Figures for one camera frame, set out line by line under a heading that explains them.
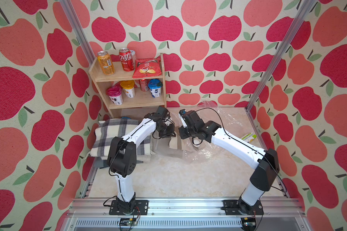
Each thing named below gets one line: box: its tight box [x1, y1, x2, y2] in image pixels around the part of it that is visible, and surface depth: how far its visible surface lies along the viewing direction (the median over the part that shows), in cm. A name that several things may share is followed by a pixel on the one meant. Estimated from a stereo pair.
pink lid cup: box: [106, 83, 123, 106], surface depth 90 cm
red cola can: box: [119, 47, 135, 73], surface depth 77 cm
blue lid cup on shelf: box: [147, 78, 163, 98], surface depth 95 cm
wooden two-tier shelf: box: [88, 52, 167, 119], surface depth 83 cm
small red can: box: [138, 78, 150, 92], surface depth 100 cm
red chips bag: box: [132, 57, 163, 79], surface depth 78 cm
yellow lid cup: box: [120, 79, 136, 99], surface depth 95 cm
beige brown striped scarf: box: [168, 131, 201, 152], surface depth 89 cm
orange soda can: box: [97, 50, 116, 76], surface depth 75 cm
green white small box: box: [240, 132, 258, 143], surface depth 100 cm
